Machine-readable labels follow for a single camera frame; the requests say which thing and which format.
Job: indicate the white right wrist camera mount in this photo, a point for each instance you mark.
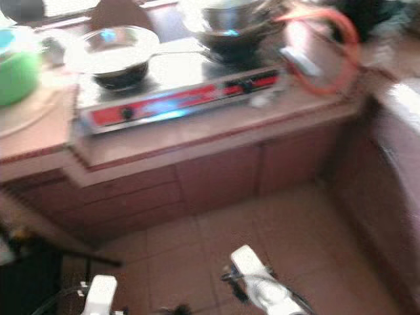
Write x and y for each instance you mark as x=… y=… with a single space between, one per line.
x=248 y=264

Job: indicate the green pot blue lid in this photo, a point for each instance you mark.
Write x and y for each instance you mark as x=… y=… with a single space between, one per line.
x=16 y=75

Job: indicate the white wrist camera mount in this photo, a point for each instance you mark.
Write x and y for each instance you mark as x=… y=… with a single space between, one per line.
x=102 y=298
x=248 y=264

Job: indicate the small steel cup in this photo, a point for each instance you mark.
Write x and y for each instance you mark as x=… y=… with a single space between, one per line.
x=54 y=51

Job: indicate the black metal stand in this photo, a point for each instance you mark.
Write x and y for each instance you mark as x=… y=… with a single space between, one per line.
x=33 y=282

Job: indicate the steel red gas stove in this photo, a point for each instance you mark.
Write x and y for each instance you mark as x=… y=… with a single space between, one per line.
x=177 y=98

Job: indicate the brown wooden board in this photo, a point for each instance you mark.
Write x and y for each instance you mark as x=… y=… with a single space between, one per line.
x=118 y=13

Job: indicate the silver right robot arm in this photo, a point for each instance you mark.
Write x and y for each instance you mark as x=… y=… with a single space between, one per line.
x=279 y=302

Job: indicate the round tan mat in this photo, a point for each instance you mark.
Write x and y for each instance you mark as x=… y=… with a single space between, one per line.
x=29 y=117

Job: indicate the brown counter cabinet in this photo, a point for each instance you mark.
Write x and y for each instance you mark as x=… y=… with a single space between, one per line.
x=203 y=174

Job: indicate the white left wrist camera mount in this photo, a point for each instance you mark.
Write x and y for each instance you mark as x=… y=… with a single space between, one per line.
x=102 y=298

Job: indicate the black pan steel lid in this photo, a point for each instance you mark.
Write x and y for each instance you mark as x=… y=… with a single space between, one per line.
x=115 y=56

